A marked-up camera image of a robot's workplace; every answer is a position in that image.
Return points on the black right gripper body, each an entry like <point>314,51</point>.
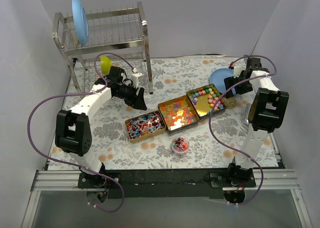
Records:
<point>236,82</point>

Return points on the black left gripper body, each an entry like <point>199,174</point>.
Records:
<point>132,96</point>

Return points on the gold tin of candies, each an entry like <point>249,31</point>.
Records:
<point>145,126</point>

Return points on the tin of colourful star candies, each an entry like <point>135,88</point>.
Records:
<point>203,100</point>

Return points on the tin of gummy candies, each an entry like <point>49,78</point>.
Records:
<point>178,114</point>

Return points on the clear glass jar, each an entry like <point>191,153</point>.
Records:
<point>180,145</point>

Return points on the gold round jar lid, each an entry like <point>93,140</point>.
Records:
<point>231,103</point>

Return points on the silver metal scoop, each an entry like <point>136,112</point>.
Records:
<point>247,114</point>

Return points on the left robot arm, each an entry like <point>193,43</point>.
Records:
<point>73,132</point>

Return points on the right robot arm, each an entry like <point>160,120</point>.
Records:
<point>265,114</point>

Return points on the blue plate on mat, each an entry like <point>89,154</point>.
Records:
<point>217,78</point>

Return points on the yellow-green bowl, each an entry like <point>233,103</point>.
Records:
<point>105,64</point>

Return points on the steel dish rack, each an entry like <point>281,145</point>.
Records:
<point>119,32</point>

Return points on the blue plate in rack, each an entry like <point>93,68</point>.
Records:
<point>80,22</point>

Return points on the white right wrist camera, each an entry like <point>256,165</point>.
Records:
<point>237,70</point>

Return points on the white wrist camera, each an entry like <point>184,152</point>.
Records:
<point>135,79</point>
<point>237,70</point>

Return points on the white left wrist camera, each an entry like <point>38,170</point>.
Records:
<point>135,79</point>

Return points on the black metal base rail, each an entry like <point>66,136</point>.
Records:
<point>205,182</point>

